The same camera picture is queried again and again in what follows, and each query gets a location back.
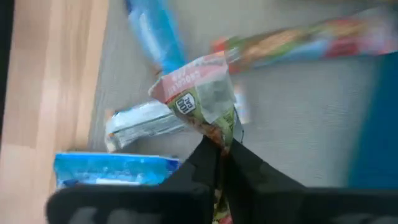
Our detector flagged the silver white granola bar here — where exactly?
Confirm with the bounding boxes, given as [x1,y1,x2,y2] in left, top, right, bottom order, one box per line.
[104,83,252,153]

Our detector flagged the blue plastic tray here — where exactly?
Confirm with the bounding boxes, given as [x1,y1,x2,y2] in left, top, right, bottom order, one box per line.
[346,51,398,189]

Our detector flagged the green red granola bar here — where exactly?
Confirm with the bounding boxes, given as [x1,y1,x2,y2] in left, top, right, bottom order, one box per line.
[211,6,398,74]
[148,51,245,224]

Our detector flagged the blue granola bar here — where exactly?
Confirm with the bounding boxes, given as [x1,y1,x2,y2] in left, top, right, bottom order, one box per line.
[124,0,187,75]
[53,151,183,190]

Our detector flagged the grey table mat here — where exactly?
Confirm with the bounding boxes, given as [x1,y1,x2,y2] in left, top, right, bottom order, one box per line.
[88,0,398,189]

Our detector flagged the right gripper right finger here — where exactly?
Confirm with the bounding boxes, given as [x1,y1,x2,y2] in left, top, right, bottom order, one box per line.
[223,139,307,224]

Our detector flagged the black aluminium table frame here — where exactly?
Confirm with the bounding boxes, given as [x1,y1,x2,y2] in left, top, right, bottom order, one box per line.
[0,0,16,141]

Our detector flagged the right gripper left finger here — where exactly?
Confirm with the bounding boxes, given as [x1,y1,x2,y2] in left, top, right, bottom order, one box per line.
[160,136,222,224]

